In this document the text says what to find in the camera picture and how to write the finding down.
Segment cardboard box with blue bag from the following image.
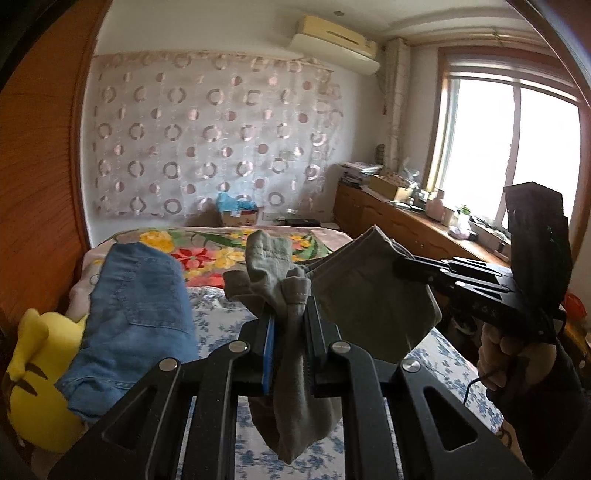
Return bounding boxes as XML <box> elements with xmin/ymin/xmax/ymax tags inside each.
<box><xmin>216</xmin><ymin>192</ymin><xmax>259</xmax><ymax>227</ymax></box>

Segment yellow plush toy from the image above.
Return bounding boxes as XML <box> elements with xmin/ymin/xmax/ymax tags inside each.
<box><xmin>2</xmin><ymin>309</ymin><xmax>85</xmax><ymax>454</ymax></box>

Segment grey-green shorts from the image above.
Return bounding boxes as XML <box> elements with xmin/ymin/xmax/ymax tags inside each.
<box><xmin>221</xmin><ymin>224</ymin><xmax>444</xmax><ymax>466</ymax></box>

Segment stack of papers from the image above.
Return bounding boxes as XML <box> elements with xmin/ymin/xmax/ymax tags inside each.
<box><xmin>339</xmin><ymin>162</ymin><xmax>383</xmax><ymax>188</ymax></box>

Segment window with wooden frame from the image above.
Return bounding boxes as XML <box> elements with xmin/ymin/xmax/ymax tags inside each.
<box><xmin>424</xmin><ymin>46</ymin><xmax>584</xmax><ymax>229</ymax></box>

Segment wooden slatted wardrobe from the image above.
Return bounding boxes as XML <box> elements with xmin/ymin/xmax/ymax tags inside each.
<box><xmin>1</xmin><ymin>1</ymin><xmax>110</xmax><ymax>335</ymax></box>

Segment long wooden cabinet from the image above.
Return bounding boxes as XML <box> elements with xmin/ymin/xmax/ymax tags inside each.
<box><xmin>332</xmin><ymin>183</ymin><xmax>509</xmax><ymax>267</ymax></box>

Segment blue floral bed sheet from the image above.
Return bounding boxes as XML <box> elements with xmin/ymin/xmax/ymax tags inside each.
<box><xmin>187</xmin><ymin>286</ymin><xmax>503</xmax><ymax>479</ymax></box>

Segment sheer circle-pattern curtain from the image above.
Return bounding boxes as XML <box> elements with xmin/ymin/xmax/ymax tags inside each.
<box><xmin>82</xmin><ymin>51</ymin><xmax>344</xmax><ymax>219</ymax></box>

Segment cardboard box on cabinet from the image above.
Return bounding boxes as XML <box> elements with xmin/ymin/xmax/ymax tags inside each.
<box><xmin>368</xmin><ymin>175</ymin><xmax>413</xmax><ymax>202</ymax></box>

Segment wall air conditioner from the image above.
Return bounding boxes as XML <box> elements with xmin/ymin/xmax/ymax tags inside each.
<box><xmin>290</xmin><ymin>15</ymin><xmax>380</xmax><ymax>75</ymax></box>

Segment colourful floral blanket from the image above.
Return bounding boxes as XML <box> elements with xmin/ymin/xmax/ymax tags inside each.
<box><xmin>66</xmin><ymin>225</ymin><xmax>351</xmax><ymax>321</ymax></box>

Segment pink bottle on sill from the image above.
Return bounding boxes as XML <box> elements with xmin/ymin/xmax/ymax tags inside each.
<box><xmin>425</xmin><ymin>189</ymin><xmax>445</xmax><ymax>223</ymax></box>

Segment person's right hand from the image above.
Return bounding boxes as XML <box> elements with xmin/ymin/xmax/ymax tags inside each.
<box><xmin>477</xmin><ymin>324</ymin><xmax>557</xmax><ymax>391</ymax></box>

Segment folded blue jeans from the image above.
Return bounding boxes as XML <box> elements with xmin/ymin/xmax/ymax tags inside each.
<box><xmin>55</xmin><ymin>243</ymin><xmax>198</xmax><ymax>424</ymax></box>

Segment tied side curtain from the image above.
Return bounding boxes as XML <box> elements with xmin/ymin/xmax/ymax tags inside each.
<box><xmin>379</xmin><ymin>37</ymin><xmax>411</xmax><ymax>173</ymax></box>

